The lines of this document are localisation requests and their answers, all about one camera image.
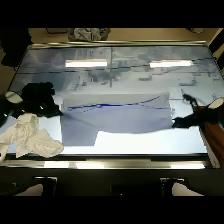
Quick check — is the brown garment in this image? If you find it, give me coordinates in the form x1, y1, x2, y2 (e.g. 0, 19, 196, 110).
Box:
199, 121, 224, 170

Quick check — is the light blue shirt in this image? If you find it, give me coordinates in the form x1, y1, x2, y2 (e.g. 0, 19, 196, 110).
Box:
59, 91, 175, 148

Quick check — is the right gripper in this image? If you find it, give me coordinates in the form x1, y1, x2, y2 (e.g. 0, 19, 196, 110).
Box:
171, 113, 198, 130

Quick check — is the heap of clothes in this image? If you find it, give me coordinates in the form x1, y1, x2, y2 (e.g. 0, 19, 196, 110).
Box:
67, 27, 112, 42

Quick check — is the white garment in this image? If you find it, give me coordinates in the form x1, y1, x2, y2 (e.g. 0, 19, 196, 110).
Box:
0, 112, 65, 160

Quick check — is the silver frame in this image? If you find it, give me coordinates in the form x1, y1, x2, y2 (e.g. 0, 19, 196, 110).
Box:
0, 39, 215, 197

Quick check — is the black garment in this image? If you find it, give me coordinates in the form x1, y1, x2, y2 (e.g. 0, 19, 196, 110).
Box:
20, 81, 57, 118

